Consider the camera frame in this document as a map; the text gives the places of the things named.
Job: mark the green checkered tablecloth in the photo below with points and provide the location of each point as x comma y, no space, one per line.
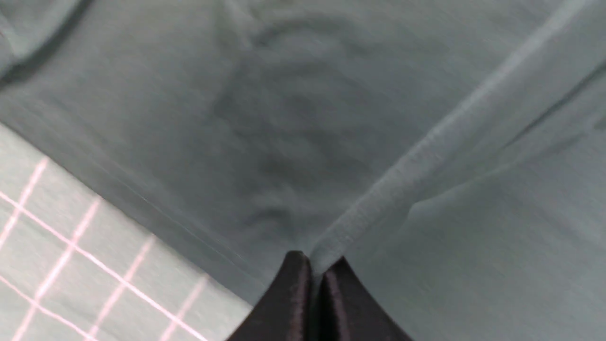
74,268

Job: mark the green long-sleeved shirt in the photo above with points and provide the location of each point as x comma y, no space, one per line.
452,150

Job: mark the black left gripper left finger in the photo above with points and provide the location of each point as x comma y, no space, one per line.
282,314

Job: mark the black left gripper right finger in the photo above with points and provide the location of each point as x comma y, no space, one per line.
349,313

